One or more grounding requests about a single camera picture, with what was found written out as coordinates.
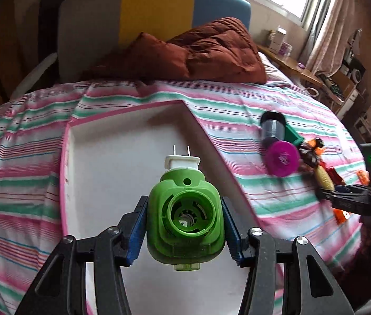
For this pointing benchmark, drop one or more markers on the rust brown quilt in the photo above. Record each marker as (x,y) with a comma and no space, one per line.
(221,51)

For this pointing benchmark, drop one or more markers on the pink-edged white tray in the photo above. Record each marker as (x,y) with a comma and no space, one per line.
(111,160)

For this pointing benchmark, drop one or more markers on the orange plastic piece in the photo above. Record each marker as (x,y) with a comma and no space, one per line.
(363,177)

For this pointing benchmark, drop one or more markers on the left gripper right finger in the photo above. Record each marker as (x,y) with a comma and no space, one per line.
(309,286)

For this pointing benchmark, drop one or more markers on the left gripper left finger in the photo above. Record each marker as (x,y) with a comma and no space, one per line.
(60,286)

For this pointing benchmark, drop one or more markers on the dark brown fluted mould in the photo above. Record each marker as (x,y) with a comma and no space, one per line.
(310,154)

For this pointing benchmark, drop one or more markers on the grey jar black lid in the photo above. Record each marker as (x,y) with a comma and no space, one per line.
(273,126)

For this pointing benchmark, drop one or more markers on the red plastic block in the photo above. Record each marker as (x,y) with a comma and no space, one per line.
(335,177)

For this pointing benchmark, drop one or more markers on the striped bed sheet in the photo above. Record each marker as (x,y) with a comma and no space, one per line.
(31,138)

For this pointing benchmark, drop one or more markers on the pink curtain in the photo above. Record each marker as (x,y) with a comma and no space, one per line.
(328,51)

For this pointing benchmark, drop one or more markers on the magenta funnel cup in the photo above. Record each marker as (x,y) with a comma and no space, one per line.
(282,159)

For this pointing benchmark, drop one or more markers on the grey yellow blue headboard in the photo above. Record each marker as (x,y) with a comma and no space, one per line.
(89,29)

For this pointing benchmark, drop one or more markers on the white box on table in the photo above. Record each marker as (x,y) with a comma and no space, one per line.
(276,43)

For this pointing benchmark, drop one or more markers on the green plastic stand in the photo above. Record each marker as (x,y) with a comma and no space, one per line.
(292,136)

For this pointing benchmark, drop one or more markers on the green plug-in device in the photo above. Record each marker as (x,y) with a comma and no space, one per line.
(185,223)

